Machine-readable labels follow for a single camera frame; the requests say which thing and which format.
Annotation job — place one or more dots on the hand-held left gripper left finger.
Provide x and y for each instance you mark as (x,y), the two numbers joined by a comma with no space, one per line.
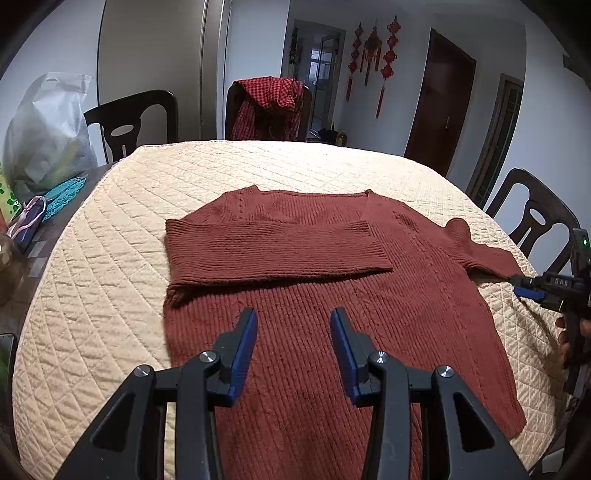
(244,337)

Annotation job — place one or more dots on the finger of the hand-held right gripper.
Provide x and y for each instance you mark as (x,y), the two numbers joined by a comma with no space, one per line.
(528,293)
(531,280)

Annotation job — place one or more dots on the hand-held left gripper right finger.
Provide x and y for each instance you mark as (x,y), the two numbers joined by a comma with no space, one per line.
(341,337)

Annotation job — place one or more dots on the rust red knit sweater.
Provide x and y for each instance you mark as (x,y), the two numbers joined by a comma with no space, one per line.
(300,286)

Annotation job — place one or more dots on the person's right hand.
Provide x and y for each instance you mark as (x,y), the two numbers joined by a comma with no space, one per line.
(563,353)

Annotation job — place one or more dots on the dark wooden chair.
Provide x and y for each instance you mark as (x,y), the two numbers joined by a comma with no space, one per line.
(517,194)
(229,110)
(152,115)

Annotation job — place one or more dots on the beige quilted blanket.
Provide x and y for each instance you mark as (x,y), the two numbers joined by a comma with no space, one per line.
(115,277)

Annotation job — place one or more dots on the grey framed glass door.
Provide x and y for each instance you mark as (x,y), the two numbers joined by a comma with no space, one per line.
(496,138)

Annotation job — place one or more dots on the yellow oil bottle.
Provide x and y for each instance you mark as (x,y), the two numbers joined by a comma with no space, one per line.
(342,137)

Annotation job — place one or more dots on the dark brown wooden door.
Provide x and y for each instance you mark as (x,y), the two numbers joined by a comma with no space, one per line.
(438,101)

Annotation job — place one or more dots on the black cooking pot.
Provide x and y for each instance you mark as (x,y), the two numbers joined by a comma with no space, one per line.
(327,134)

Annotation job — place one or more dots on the teal knit mat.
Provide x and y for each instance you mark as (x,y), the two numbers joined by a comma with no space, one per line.
(64,194)

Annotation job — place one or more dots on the red checked cloth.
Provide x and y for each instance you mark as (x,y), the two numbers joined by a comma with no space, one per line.
(268,106)

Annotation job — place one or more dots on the open doorway with glass door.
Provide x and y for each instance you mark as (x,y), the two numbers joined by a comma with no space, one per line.
(323,69)

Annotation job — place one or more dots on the green patterned packet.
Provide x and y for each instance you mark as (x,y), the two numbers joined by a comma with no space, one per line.
(8,198)

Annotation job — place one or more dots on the white plastic bag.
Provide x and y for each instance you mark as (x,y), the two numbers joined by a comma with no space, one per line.
(46,134)

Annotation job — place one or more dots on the red knot wall ornament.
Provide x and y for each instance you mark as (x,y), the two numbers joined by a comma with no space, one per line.
(390,50)
(355,50)
(371,44)

